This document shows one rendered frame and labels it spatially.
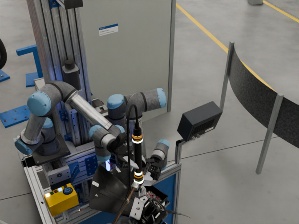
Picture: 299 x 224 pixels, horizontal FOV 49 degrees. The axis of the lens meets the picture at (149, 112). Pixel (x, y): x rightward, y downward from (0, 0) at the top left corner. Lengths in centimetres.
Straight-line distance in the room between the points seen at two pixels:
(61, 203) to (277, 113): 201
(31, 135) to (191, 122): 96
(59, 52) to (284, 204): 242
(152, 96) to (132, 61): 170
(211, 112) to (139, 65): 158
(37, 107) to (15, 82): 346
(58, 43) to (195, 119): 96
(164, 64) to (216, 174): 134
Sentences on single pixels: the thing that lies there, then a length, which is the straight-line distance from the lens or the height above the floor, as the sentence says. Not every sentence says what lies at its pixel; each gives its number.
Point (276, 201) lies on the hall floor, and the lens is 342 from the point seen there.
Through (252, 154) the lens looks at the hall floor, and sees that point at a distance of 379.
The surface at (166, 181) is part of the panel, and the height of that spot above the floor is 73.
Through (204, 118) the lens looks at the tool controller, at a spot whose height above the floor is 123.
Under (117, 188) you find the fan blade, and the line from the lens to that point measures 154.
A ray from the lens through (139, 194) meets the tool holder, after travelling 161.
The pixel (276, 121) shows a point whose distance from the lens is 317.
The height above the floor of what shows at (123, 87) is 58.
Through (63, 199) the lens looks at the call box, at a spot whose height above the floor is 107.
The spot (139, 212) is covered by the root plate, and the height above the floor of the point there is 124.
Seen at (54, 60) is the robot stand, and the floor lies 158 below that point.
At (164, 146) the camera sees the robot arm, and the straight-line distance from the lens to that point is 195.
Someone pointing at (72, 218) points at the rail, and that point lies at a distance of 210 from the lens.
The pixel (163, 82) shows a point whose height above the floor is 47.
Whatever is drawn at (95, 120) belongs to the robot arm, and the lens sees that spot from 178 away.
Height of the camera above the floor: 253
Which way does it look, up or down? 37 degrees down
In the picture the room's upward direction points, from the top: straight up
